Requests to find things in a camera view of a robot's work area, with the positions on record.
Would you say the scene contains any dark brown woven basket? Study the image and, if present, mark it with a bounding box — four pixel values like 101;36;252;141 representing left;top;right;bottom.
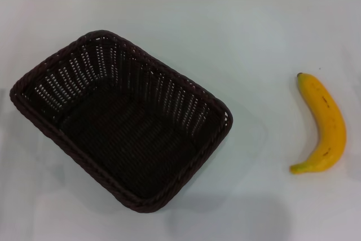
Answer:
9;29;234;214

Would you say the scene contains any yellow banana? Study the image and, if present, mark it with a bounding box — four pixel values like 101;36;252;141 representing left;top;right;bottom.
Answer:
289;72;347;175

